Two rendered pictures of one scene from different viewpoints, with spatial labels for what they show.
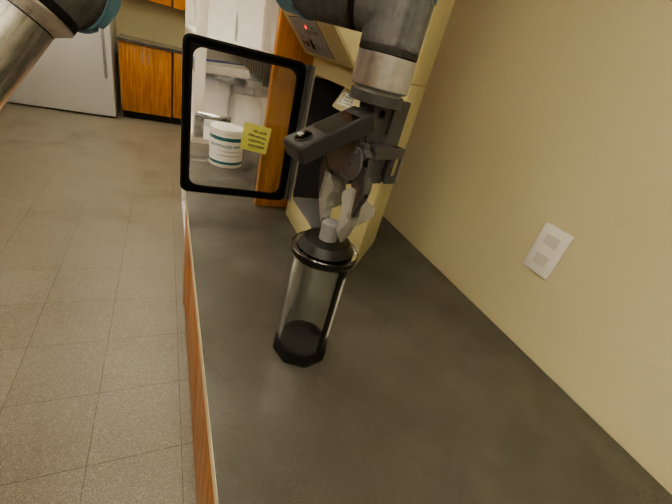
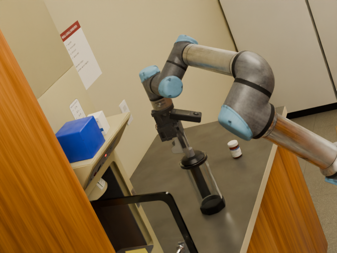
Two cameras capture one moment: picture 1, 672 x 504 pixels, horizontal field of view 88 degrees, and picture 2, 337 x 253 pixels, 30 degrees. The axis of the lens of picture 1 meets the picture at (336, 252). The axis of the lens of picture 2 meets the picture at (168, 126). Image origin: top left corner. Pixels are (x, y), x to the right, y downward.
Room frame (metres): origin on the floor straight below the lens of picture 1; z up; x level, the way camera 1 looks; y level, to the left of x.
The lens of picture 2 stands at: (1.66, 1.80, 2.16)
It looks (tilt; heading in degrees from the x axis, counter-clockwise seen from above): 21 degrees down; 237
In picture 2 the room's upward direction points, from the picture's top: 24 degrees counter-clockwise
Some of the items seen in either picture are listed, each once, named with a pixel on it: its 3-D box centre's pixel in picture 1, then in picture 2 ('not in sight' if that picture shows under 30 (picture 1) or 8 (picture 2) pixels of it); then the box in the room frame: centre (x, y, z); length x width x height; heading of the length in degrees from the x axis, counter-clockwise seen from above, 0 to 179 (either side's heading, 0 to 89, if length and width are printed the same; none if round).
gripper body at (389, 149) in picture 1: (368, 138); (168, 121); (0.51, 0.00, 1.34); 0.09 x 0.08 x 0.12; 135
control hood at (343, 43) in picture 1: (318, 31); (102, 153); (0.88, 0.17, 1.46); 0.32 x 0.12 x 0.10; 30
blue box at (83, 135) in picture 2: not in sight; (78, 139); (0.95, 0.21, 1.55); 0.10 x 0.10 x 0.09; 30
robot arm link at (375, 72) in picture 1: (380, 75); (161, 102); (0.50, 0.01, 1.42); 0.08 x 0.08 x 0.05
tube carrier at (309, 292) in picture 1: (312, 298); (202, 181); (0.49, 0.02, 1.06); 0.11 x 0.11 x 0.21
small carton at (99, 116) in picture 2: not in sight; (97, 124); (0.84, 0.15, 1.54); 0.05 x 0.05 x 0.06; 38
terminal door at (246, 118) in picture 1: (241, 129); (150, 252); (0.97, 0.34, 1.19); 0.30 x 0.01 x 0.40; 115
